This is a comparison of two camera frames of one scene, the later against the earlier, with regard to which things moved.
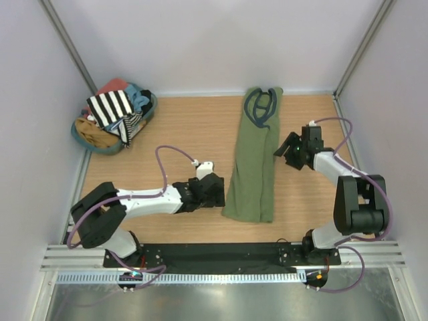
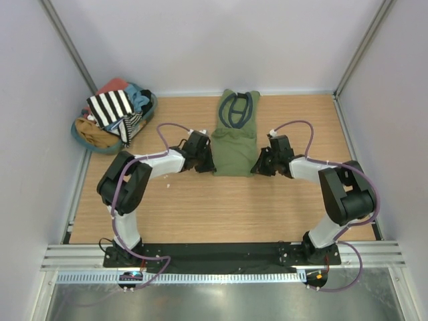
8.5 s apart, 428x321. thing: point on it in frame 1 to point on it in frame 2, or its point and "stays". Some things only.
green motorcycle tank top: (251, 196) to (234, 138)
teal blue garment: (136, 97) stays
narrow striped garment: (125, 128) stays
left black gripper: (217, 200) to (209, 166)
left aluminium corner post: (48, 7) stays
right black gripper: (288, 156) to (261, 168)
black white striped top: (110, 106) stays
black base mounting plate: (224, 256) stays
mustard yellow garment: (92, 134) stays
